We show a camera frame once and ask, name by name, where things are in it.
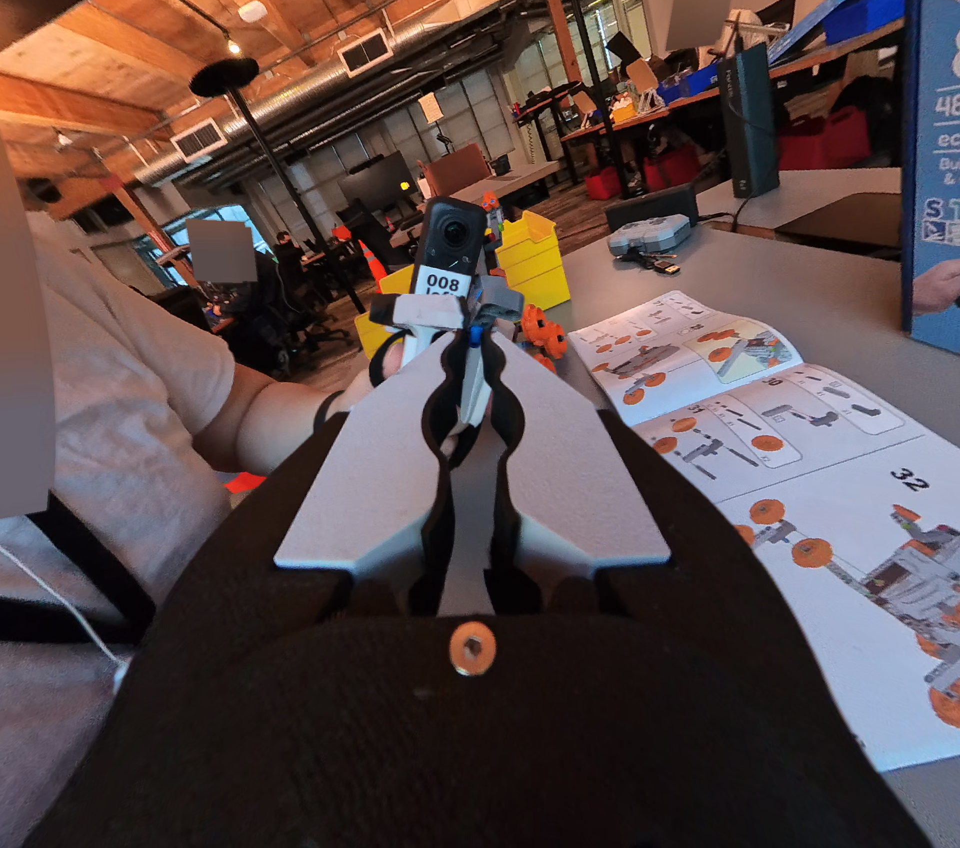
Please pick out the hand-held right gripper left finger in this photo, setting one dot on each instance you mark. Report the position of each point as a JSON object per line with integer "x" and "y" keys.
{"x": 367, "y": 481}

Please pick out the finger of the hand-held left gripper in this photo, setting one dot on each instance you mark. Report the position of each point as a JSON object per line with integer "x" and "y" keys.
{"x": 427, "y": 312}

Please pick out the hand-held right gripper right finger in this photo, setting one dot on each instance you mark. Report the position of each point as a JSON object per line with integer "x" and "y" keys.
{"x": 585, "y": 488}

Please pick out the person's left forearm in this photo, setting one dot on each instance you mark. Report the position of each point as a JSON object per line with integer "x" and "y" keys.
{"x": 270, "y": 421}

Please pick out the person's left hand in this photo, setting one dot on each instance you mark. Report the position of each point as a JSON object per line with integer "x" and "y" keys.
{"x": 375, "y": 391}

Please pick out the orange traffic cone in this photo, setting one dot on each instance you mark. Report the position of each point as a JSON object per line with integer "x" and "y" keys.
{"x": 373, "y": 267}

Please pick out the black wristband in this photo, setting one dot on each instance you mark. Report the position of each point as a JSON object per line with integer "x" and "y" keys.
{"x": 330, "y": 409}

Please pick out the black television screen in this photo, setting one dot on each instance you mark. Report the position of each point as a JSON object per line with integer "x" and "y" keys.
{"x": 375, "y": 181}

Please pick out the white table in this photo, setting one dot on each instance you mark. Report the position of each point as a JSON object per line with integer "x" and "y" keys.
{"x": 525, "y": 177}

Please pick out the grey orange toy rover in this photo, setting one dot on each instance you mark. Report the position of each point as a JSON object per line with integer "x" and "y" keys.
{"x": 541, "y": 334}

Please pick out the black office chair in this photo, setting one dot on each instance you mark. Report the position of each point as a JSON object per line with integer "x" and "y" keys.
{"x": 307, "y": 331}

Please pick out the grey toy controller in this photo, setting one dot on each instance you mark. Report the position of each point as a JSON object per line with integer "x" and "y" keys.
{"x": 649, "y": 235}

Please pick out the white air vent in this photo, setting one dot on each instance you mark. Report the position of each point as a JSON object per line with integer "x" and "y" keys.
{"x": 364, "y": 52}
{"x": 199, "y": 140}

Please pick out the black power adapter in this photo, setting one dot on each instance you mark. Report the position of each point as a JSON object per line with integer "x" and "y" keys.
{"x": 652, "y": 203}

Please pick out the open instruction booklet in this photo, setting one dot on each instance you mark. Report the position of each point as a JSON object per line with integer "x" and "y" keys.
{"x": 825, "y": 563}

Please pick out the person in white shirt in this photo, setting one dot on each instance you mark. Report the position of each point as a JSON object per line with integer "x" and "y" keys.
{"x": 112, "y": 376}

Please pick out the blue storage bin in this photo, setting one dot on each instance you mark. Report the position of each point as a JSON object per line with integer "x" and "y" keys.
{"x": 866, "y": 12}
{"x": 690, "y": 85}

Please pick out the white ceiling sensor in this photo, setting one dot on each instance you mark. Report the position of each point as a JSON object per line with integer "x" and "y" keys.
{"x": 253, "y": 12}

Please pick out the dark green tall box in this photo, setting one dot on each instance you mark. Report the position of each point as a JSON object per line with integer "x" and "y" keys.
{"x": 750, "y": 121}

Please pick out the light grey table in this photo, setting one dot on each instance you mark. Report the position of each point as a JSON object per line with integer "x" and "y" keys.
{"x": 825, "y": 188}

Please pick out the red storage bin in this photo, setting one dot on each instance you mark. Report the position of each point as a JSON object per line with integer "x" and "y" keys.
{"x": 825, "y": 140}

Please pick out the wooden workbench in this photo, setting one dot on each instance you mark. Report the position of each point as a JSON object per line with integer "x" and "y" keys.
{"x": 840, "y": 50}

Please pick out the blue toy box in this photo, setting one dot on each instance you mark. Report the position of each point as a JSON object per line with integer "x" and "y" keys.
{"x": 934, "y": 151}

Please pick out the silver ventilation duct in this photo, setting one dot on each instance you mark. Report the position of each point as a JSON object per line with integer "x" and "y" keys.
{"x": 315, "y": 89}

